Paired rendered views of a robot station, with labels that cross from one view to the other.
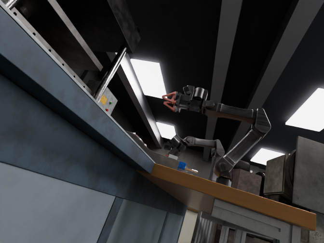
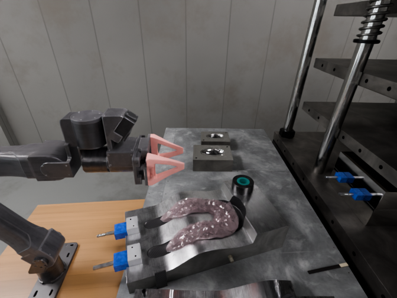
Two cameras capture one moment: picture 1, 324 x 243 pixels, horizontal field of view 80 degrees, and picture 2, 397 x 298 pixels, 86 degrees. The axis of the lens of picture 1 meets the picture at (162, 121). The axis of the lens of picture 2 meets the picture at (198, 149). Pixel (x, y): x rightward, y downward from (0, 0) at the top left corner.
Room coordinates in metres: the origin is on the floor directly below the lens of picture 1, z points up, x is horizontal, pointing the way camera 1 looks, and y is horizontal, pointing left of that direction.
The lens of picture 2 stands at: (1.30, -0.09, 1.45)
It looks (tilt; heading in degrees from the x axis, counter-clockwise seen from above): 31 degrees down; 156
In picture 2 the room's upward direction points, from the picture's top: 1 degrees clockwise
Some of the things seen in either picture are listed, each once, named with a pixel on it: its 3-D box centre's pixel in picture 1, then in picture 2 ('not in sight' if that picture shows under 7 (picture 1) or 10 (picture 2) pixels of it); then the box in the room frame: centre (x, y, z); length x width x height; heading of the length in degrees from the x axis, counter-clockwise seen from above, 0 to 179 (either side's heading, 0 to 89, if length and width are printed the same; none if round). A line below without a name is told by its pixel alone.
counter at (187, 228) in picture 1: (180, 223); not in sight; (6.05, -1.52, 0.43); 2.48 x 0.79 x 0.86; 162
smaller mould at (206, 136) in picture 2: not in sight; (214, 140); (0.29, 0.46, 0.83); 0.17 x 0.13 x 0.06; 67
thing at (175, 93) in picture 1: (170, 99); (162, 154); (0.90, 0.00, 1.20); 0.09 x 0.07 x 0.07; 72
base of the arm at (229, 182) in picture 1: (222, 188); (49, 266); (0.81, -0.34, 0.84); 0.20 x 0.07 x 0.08; 162
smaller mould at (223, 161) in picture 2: not in sight; (211, 157); (0.46, 0.36, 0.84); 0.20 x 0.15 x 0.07; 67
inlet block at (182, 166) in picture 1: (182, 166); (118, 231); (0.78, -0.14, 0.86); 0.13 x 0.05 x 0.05; 84
